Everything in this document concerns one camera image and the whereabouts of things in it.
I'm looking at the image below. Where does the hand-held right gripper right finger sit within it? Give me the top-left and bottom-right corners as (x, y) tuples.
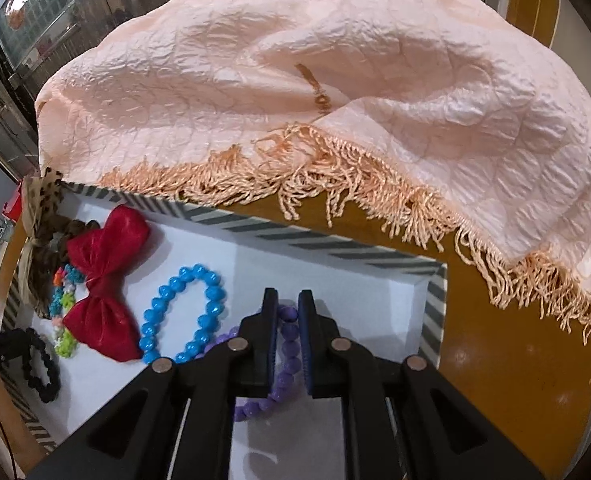
(298, 289), (543, 480)

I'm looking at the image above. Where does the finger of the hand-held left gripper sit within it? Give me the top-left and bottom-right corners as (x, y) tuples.
(0, 327), (31, 401)

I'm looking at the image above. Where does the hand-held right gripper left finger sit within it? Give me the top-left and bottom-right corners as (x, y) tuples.
(26, 287), (280, 480)

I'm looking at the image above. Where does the purple bead bracelet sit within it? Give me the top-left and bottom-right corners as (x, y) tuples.
(210, 305), (303, 423)

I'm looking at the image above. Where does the multicoloured bead bracelet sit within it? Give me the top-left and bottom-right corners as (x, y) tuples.
(48, 264), (87, 359)

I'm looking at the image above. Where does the black bead bracelet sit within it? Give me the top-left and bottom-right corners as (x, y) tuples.
(22, 328), (62, 404)

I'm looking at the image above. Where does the striped cardboard box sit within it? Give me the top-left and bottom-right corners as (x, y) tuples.
(0, 180), (449, 456)

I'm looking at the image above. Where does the leopard print hair bow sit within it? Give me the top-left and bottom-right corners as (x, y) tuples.
(18, 167), (101, 318)

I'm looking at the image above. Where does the red hair bow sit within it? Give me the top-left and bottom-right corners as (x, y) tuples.
(62, 204), (151, 363)

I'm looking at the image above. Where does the blue bead bracelet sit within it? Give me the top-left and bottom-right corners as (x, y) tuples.
(138, 262), (225, 365)

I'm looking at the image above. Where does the red box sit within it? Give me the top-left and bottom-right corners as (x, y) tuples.
(3, 194), (24, 222)

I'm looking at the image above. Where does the pink fringed cloth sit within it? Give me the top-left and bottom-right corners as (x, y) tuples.
(34, 0), (591, 346)

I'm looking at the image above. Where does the metal door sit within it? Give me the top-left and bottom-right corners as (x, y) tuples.
(0, 0), (176, 126)

